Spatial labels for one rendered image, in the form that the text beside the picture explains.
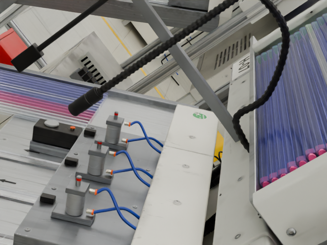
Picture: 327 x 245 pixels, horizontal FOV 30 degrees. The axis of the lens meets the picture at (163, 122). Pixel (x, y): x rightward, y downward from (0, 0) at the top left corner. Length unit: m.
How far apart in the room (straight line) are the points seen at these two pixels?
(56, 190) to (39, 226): 0.09
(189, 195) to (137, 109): 0.48
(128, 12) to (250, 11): 0.40
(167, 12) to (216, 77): 0.27
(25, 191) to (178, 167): 0.23
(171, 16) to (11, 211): 1.28
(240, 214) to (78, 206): 0.20
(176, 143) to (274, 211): 0.39
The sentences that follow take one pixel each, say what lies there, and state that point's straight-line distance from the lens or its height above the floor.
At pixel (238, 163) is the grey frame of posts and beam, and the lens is 0.81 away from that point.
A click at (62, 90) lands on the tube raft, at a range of 1.28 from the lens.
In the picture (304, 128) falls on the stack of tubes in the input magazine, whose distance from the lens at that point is 0.70.
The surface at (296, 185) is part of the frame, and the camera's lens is 0.58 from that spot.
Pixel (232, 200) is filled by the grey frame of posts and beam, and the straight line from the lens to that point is 0.73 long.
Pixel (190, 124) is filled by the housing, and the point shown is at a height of 1.25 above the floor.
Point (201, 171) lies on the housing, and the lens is 0.89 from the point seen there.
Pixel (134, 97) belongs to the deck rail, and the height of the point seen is 1.11.
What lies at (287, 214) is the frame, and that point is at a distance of 0.60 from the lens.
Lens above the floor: 1.55
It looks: 19 degrees down
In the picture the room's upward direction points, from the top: 57 degrees clockwise
